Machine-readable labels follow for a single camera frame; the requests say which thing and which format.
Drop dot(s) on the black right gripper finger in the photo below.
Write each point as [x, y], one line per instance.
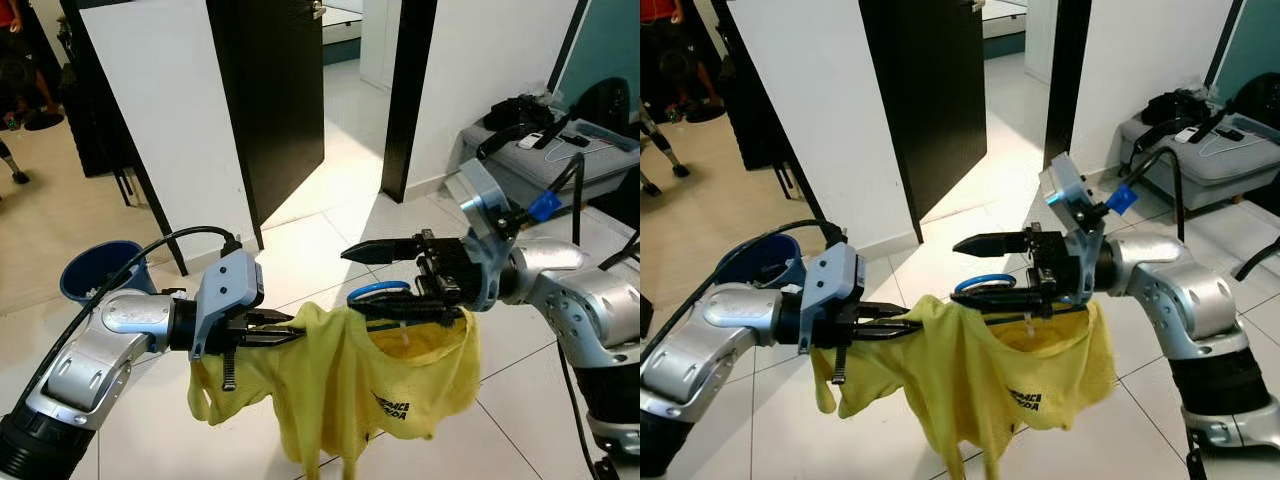
[400, 308]
[1000, 244]
[1005, 302]
[390, 251]

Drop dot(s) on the blue plastic hanger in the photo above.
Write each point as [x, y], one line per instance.
[380, 285]
[985, 278]

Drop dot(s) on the yellow mesh shirt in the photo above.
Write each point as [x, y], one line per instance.
[340, 380]
[960, 380]

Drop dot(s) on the blue plastic bucket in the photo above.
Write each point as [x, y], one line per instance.
[100, 275]
[760, 265]

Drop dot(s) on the grey upholstered ottoman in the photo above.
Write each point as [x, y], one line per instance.
[560, 170]
[1210, 165]

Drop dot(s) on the white luggage tag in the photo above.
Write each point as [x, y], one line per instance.
[531, 140]
[1186, 134]

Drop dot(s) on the black door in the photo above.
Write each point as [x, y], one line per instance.
[270, 100]
[925, 100]

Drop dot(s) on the black phone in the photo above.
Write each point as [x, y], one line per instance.
[577, 138]
[1228, 132]

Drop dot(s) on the black humanoid robot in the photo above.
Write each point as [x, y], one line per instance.
[660, 145]
[12, 165]

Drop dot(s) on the person in red shirt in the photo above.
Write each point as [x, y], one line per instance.
[665, 50]
[20, 60]

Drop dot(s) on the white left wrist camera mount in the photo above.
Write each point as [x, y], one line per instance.
[835, 280]
[230, 285]

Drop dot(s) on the black door frame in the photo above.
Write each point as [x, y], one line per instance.
[1068, 80]
[408, 100]

